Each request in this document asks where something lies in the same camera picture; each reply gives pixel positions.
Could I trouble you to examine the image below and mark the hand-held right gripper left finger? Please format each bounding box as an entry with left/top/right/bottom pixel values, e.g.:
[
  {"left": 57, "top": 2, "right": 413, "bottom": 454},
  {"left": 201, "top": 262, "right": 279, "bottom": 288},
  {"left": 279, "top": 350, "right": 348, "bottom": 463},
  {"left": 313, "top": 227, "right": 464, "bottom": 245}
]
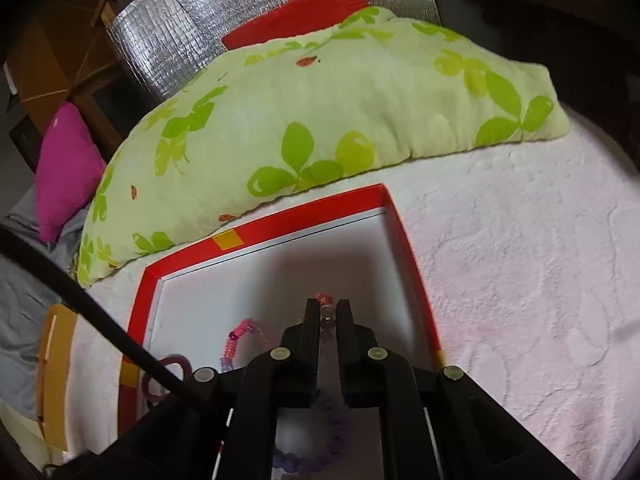
[{"left": 65, "top": 298, "right": 321, "bottom": 480}]

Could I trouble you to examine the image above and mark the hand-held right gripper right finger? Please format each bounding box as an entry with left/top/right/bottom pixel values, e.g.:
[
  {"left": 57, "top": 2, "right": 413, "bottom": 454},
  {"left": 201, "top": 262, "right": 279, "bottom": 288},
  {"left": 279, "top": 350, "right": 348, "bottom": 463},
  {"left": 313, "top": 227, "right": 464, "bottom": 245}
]
[{"left": 337, "top": 298, "right": 581, "bottom": 480}]

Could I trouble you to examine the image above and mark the pink bead bracelet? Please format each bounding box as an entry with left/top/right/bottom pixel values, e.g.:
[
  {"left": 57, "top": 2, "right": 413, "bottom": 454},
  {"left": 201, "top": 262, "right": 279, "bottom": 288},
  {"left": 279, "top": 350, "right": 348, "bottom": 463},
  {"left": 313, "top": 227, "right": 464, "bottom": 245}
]
[{"left": 219, "top": 291, "right": 337, "bottom": 373}]

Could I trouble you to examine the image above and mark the red shallow box lid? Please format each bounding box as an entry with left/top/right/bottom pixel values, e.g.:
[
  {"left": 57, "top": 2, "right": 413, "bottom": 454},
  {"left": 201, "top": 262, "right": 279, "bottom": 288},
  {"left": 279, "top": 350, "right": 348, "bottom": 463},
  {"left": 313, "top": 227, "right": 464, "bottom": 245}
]
[{"left": 117, "top": 184, "right": 446, "bottom": 480}]

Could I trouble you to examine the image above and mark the green floral pillow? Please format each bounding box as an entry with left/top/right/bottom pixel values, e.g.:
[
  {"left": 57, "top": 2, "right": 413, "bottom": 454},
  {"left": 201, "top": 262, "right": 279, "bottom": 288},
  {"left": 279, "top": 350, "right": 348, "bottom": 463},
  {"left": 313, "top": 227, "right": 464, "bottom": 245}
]
[{"left": 75, "top": 6, "right": 571, "bottom": 288}]

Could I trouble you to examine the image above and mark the orange cardboard box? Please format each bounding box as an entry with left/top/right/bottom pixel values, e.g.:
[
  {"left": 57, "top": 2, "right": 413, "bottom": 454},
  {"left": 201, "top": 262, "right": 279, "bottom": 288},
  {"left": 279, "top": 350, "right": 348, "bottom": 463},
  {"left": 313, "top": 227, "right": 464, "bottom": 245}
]
[{"left": 36, "top": 304, "right": 78, "bottom": 453}]

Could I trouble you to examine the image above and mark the grey blanket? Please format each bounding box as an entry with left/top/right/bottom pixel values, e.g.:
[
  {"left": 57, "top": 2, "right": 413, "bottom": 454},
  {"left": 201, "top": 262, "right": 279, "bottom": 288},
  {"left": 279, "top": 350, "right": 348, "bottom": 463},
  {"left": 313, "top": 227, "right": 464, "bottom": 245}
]
[{"left": 0, "top": 185, "right": 96, "bottom": 421}]

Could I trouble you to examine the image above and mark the magenta pillow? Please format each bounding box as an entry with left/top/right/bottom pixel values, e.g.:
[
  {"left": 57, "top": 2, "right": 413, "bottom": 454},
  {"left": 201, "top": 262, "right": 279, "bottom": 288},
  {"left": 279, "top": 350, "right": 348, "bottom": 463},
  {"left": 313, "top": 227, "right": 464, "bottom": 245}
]
[{"left": 35, "top": 101, "right": 108, "bottom": 243}]

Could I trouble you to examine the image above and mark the red cushion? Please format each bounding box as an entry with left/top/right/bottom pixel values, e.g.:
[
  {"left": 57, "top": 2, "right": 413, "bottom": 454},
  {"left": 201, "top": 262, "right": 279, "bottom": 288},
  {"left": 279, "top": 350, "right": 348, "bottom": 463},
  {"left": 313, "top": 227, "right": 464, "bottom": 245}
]
[{"left": 221, "top": 0, "right": 371, "bottom": 51}]

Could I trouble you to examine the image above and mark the silver insulation mat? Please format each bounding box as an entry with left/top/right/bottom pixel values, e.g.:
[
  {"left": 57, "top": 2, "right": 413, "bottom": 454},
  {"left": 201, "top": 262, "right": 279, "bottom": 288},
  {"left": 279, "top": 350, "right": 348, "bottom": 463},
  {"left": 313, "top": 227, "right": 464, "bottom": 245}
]
[{"left": 106, "top": 0, "right": 441, "bottom": 106}]

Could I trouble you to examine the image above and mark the wooden chair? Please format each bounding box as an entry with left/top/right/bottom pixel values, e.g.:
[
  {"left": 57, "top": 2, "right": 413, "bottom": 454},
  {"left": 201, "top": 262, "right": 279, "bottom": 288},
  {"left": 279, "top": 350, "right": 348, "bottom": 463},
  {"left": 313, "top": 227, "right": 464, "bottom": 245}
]
[{"left": 10, "top": 0, "right": 186, "bottom": 171}]

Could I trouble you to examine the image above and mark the purple bead bracelet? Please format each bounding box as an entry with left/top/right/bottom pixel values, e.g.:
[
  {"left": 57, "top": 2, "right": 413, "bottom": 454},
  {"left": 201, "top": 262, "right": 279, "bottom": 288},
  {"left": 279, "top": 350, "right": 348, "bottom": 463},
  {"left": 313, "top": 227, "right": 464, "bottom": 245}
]
[{"left": 272, "top": 392, "right": 351, "bottom": 476}]

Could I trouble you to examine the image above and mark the translucent purple ring bracelet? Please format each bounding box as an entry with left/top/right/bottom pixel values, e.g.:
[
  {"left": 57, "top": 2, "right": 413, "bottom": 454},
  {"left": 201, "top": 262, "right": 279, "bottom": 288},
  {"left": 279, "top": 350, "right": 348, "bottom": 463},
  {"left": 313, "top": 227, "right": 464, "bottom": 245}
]
[{"left": 141, "top": 354, "right": 193, "bottom": 403}]

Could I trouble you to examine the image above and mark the black cable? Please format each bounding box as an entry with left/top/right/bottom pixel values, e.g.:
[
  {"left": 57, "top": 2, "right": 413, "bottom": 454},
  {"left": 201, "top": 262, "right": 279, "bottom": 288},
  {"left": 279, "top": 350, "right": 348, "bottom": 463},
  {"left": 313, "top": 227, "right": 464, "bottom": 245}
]
[{"left": 0, "top": 227, "right": 213, "bottom": 411}]

